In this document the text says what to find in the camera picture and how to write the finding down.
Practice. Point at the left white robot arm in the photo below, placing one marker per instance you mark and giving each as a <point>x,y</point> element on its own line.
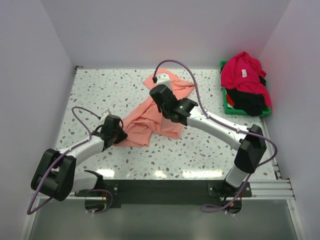
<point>55,174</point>

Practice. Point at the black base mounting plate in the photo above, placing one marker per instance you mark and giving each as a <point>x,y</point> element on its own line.
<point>117,193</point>

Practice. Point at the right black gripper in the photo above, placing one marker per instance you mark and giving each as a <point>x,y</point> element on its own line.
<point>159,109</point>

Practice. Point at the aluminium frame rail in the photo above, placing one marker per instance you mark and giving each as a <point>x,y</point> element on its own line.
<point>272,189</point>

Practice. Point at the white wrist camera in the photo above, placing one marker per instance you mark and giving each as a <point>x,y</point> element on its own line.
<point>104,115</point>
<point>162,79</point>

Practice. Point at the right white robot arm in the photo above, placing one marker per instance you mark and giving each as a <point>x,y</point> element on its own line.
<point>249,142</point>

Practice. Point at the green plastic bin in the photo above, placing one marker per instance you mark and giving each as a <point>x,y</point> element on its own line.
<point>228,104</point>

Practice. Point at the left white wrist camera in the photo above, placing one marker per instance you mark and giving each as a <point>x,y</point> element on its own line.
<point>104,115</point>

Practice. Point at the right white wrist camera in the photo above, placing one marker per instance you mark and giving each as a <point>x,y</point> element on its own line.
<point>162,79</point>

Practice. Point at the magenta red t shirt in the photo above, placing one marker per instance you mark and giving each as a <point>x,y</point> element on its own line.
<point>244,73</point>

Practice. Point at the black t shirt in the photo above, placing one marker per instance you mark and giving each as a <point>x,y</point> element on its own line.
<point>248,93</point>

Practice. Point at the salmon pink t shirt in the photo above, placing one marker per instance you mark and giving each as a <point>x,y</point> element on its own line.
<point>146,120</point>

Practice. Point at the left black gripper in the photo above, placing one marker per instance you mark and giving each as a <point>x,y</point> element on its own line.
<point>123,135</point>

